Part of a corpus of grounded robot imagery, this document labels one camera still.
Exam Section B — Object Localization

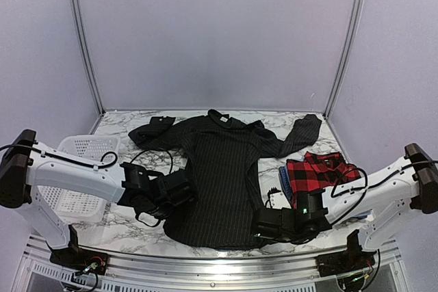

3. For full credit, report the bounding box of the white plastic laundry basket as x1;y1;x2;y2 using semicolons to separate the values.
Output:
29;135;125;223

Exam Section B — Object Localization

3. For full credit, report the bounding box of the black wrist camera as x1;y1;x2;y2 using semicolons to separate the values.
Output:
164;169;197;207
264;187;290;209

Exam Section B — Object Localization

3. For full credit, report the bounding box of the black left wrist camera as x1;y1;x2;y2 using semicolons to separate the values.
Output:
164;169;197;207

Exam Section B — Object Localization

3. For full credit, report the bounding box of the red black plaid shirt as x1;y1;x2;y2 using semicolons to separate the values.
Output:
286;152;361;208

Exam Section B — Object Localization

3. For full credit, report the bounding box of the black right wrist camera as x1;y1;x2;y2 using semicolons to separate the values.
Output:
264;187;290;209

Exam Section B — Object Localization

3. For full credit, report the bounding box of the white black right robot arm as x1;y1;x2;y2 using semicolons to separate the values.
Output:
251;143;437;276

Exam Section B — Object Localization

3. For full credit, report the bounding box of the aluminium corner post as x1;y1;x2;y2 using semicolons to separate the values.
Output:
323;0;364;120
70;0;105;116

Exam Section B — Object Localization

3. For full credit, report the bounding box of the right aluminium corner post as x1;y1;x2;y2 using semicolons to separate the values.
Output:
323;0;364;120

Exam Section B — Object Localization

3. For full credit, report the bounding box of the light blue folded shirt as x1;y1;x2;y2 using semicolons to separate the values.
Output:
357;210;373;220

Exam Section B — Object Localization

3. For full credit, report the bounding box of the blue checked folded shirt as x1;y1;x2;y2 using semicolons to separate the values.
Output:
279;166;293;205

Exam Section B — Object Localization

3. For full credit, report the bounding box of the aluminium front frame rail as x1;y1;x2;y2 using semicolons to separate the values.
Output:
11;235;413;291

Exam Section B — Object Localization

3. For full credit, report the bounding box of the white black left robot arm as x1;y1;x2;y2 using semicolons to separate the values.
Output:
1;129;194;268

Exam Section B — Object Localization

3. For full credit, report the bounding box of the left aluminium corner post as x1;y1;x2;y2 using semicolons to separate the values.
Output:
70;0;105;116

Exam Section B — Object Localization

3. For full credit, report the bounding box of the black pinstriped long sleeve shirt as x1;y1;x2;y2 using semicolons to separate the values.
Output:
129;109;322;250

